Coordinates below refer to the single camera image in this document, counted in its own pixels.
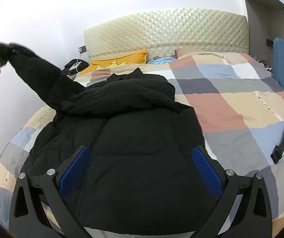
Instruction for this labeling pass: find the grey wall cabinet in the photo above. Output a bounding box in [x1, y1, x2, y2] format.
[245, 0, 284, 69]

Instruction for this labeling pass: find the black bag on nightstand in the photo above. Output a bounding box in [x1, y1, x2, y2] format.
[62, 59, 89, 76]

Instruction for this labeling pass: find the light blue pillow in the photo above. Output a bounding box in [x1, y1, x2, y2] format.
[148, 57, 176, 65]

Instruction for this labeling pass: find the wall power outlet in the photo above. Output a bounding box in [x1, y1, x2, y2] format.
[78, 46, 87, 54]

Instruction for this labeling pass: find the cream quilted headboard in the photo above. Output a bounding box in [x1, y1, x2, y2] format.
[84, 8, 249, 60]

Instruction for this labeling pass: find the black puffer jacket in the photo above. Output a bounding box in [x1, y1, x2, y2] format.
[0, 44, 216, 235]

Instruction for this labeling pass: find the checkered patchwork quilt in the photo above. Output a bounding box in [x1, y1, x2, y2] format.
[0, 52, 284, 237]

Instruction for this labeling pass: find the yellow pillow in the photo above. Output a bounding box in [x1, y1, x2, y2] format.
[80, 49, 148, 75]

